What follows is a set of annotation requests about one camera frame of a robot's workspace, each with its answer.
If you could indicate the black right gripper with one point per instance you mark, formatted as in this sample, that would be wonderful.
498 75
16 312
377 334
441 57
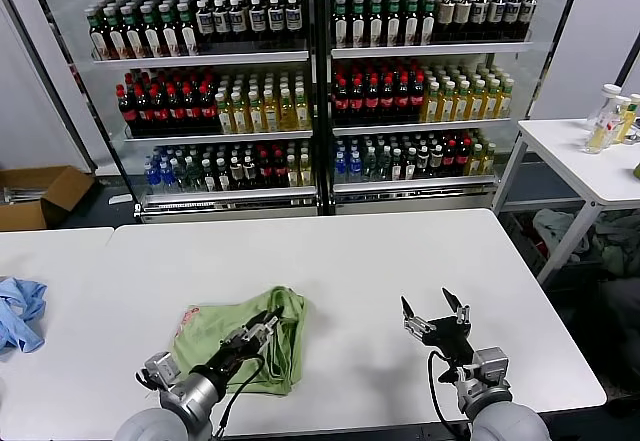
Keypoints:
450 338

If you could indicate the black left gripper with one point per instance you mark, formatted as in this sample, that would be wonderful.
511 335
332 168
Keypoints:
227 356

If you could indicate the green polo shirt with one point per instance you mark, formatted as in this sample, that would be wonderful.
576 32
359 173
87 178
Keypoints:
200 331

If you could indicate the grey green clothes pile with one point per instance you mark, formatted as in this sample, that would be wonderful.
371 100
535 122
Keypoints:
617 246

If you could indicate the light grey cloth heap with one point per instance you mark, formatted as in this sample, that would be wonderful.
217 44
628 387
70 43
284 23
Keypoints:
552 226

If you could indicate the dark drink bottle white cap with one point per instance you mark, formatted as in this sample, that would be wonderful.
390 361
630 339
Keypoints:
396 165
409 164
423 163
250 174
236 175
209 177
223 176
436 162

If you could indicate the small cola bottle red cap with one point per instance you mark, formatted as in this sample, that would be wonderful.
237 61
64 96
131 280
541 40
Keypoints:
450 161
463 160
265 173
279 172

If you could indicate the clear green water bottle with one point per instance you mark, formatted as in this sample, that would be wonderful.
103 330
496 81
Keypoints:
370 166
181 177
383 166
195 177

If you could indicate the small pale yellow drink bottle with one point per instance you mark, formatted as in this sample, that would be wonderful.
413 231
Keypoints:
305 171
489 160
292 172
476 161

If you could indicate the blue water bottle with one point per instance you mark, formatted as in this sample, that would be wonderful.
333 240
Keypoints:
355 168
166 178
340 168
151 178

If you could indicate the dark grey clothing heap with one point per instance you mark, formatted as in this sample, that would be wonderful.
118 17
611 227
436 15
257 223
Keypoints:
617 306

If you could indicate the white floor scrap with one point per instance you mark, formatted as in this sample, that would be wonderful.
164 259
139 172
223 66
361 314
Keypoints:
119 200

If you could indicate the white side table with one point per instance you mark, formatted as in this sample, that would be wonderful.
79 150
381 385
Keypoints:
565 156

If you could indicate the yellow juice bottle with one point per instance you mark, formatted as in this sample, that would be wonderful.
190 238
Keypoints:
271 117
490 103
286 116
461 105
475 104
430 106
302 116
256 117
226 118
504 102
241 118
446 106

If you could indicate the clear bottle red label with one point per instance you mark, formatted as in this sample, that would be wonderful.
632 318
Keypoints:
596 138

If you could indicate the brown cardboard box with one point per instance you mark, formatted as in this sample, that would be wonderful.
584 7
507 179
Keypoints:
65 191

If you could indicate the light blue crumpled shirt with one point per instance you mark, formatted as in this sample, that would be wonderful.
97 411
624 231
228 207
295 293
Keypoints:
20 311

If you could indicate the green round object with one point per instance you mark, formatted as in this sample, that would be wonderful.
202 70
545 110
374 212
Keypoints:
637 171

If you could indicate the yellow drink bottle white cap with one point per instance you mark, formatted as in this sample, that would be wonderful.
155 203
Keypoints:
611 133

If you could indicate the drinks display cabinet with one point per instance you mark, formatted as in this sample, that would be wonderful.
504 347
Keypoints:
200 59
425 51

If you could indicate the yellow drink bottle green cap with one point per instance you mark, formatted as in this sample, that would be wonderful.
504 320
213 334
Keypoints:
626 123

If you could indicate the metal rods bundle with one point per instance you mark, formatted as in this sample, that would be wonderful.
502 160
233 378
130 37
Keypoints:
20 196

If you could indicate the green cap tea bottle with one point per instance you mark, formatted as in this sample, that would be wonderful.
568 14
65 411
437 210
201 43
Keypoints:
393 25
375 25
136 40
102 41
358 26
119 41
411 24
428 23
189 37
153 39
341 26
171 38

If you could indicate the dark bottle beige label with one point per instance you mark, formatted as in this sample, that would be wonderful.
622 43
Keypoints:
511 11
495 11
478 12
461 12
527 10
445 13

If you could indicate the glass cabinet door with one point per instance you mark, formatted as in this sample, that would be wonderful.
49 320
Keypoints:
550 36
75 26

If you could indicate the dark bottle blue white label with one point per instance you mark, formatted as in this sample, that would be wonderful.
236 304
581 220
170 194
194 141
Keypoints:
204 23
293 19
238 22
256 21
275 20
221 23

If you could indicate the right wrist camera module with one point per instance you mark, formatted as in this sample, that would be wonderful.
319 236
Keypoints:
492 363

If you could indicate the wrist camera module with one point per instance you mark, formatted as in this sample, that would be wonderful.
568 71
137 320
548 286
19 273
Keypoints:
492 363
162 366

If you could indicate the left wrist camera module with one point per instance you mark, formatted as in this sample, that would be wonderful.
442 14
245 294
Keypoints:
162 366

